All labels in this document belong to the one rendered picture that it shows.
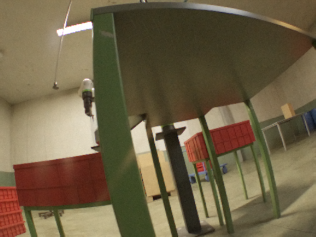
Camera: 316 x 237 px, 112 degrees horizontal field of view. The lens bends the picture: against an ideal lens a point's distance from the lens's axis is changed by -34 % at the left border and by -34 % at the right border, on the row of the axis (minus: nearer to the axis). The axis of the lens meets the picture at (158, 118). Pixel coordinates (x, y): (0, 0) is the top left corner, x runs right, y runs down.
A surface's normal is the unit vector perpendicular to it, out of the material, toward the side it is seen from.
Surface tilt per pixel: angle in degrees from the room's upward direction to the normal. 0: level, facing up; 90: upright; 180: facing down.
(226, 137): 90
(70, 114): 90
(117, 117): 90
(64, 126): 90
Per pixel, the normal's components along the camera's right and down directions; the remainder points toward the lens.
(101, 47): 0.12, -0.33
